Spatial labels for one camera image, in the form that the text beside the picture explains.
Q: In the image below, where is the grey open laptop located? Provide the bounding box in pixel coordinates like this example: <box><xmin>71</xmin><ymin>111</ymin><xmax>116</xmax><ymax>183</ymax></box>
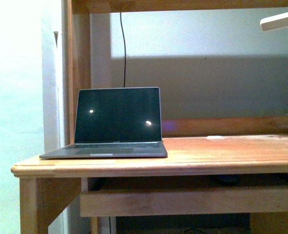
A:
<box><xmin>40</xmin><ymin>87</ymin><xmax>168</xmax><ymax>160</ymax></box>

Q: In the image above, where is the white desk grommet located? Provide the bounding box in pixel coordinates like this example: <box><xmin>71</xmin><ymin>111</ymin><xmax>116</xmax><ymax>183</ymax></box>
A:
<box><xmin>207</xmin><ymin>136</ymin><xmax>223</xmax><ymax>139</ymax></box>

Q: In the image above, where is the wooden keyboard tray drawer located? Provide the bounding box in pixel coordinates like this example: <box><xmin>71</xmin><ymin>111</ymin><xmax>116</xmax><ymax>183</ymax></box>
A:
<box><xmin>80</xmin><ymin>186</ymin><xmax>288</xmax><ymax>217</ymax></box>

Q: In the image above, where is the wooden desk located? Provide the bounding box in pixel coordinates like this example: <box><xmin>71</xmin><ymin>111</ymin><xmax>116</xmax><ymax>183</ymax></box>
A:
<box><xmin>11</xmin><ymin>0</ymin><xmax>288</xmax><ymax>234</ymax></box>

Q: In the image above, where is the black hanging cable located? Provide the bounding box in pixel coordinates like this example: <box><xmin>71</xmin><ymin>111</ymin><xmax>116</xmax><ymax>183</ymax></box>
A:
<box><xmin>119</xmin><ymin>12</ymin><xmax>127</xmax><ymax>88</ymax></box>

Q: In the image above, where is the white wall conduit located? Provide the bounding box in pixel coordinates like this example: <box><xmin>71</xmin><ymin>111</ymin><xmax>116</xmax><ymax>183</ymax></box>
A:
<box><xmin>53</xmin><ymin>31</ymin><xmax>66</xmax><ymax>148</ymax></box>

